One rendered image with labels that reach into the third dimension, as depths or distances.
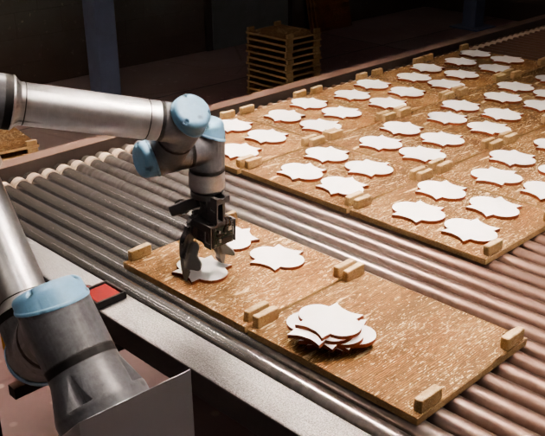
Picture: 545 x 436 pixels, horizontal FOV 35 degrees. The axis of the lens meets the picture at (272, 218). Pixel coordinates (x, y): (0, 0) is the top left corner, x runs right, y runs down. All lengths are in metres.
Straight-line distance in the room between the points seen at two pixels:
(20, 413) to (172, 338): 1.52
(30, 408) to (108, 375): 1.88
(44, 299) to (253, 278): 0.65
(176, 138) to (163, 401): 0.51
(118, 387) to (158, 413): 0.07
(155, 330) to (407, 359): 0.51
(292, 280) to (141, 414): 0.67
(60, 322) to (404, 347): 0.66
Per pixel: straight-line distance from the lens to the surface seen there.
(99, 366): 1.33
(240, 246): 2.01
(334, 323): 1.62
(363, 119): 2.96
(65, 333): 1.34
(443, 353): 1.65
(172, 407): 1.35
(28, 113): 1.53
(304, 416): 1.50
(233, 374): 1.61
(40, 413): 3.17
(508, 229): 2.18
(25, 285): 1.52
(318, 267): 1.93
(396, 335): 1.69
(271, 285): 1.86
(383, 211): 2.23
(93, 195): 2.44
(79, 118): 1.54
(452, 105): 3.13
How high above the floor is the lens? 1.81
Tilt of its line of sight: 24 degrees down
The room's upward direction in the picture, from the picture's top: 1 degrees counter-clockwise
